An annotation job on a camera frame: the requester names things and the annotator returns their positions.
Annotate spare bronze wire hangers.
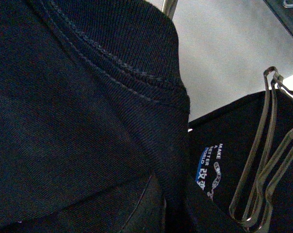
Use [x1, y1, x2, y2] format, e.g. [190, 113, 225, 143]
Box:
[228, 66, 293, 233]

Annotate black printed t-shirt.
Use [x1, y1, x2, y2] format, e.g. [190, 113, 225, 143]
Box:
[0, 0, 191, 233]

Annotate bronze metal clothes hanger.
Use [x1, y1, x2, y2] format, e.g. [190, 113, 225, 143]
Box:
[161, 0, 178, 20]

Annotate dark metal clothes rack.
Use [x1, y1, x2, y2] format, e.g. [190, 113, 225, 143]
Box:
[264, 0, 293, 38]

